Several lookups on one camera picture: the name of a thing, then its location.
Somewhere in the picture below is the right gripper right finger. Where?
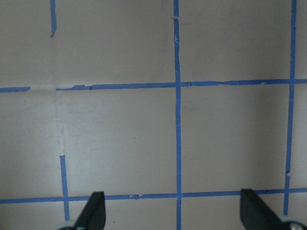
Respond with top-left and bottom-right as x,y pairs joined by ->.
240,189 -> 284,230

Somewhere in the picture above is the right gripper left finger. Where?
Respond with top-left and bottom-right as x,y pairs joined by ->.
73,192 -> 106,230

